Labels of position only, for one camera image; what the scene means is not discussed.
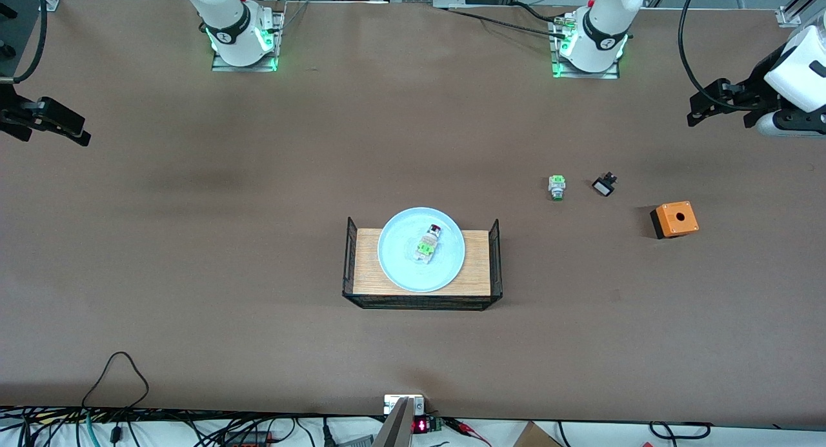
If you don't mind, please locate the black cable on table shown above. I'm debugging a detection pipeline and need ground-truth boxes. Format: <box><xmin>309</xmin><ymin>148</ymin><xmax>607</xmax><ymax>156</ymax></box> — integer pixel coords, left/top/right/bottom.
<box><xmin>439</xmin><ymin>5</ymin><xmax>570</xmax><ymax>38</ymax></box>

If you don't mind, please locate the black flat looped cable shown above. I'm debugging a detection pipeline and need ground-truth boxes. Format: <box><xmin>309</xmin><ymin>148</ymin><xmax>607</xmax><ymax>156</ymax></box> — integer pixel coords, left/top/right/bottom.
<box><xmin>649</xmin><ymin>421</ymin><xmax>714</xmax><ymax>440</ymax></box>

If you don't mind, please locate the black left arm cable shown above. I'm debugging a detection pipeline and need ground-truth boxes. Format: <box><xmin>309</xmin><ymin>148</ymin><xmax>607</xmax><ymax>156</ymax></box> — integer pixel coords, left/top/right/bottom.
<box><xmin>678</xmin><ymin>0</ymin><xmax>765</xmax><ymax>112</ymax></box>

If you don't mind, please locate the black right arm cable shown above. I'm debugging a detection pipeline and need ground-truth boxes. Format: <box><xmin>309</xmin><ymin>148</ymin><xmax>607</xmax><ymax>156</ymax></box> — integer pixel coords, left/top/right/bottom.
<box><xmin>0</xmin><ymin>0</ymin><xmax>49</xmax><ymax>84</ymax></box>

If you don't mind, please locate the thin black looped cable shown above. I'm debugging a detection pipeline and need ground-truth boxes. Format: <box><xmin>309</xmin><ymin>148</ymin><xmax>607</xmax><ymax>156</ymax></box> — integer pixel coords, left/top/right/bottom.
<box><xmin>81</xmin><ymin>352</ymin><xmax>150</xmax><ymax>428</ymax></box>

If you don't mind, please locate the brown cardboard piece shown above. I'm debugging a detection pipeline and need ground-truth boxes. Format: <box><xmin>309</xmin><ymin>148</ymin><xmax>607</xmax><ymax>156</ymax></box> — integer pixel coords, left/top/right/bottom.
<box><xmin>513</xmin><ymin>421</ymin><xmax>562</xmax><ymax>447</ymax></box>

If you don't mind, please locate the orange button enclosure box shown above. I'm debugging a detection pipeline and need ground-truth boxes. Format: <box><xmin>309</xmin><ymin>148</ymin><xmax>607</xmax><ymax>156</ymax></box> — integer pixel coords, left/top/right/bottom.
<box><xmin>649</xmin><ymin>201</ymin><xmax>700</xmax><ymax>240</ymax></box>

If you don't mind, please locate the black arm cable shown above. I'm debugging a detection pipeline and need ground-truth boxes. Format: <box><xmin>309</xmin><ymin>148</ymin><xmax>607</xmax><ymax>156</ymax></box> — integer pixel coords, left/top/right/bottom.
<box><xmin>0</xmin><ymin>0</ymin><xmax>49</xmax><ymax>84</ymax></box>
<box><xmin>678</xmin><ymin>0</ymin><xmax>765</xmax><ymax>112</ymax></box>

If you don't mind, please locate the wire mesh wooden shelf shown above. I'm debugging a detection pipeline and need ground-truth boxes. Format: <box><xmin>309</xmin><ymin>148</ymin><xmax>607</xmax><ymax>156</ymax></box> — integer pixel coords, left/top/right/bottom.
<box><xmin>342</xmin><ymin>217</ymin><xmax>503</xmax><ymax>312</ymax></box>

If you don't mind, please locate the aluminium camera mount bar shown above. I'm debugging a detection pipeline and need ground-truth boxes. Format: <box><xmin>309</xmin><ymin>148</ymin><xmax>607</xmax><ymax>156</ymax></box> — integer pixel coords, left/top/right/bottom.
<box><xmin>371</xmin><ymin>394</ymin><xmax>427</xmax><ymax>447</ymax></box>

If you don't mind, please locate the red push button switch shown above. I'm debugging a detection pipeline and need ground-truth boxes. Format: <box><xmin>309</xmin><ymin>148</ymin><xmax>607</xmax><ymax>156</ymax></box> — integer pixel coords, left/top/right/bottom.
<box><xmin>413</xmin><ymin>223</ymin><xmax>445</xmax><ymax>265</ymax></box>

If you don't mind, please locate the red clip lead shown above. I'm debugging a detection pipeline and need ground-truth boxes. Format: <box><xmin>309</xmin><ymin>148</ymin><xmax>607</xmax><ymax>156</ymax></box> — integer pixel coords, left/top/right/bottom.
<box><xmin>445</xmin><ymin>418</ymin><xmax>491</xmax><ymax>446</ymax></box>

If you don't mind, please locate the light blue round plate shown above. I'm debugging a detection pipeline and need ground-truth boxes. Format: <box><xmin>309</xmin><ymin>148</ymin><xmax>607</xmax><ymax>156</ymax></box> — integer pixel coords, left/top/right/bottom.
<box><xmin>378</xmin><ymin>206</ymin><xmax>466</xmax><ymax>293</ymax></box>

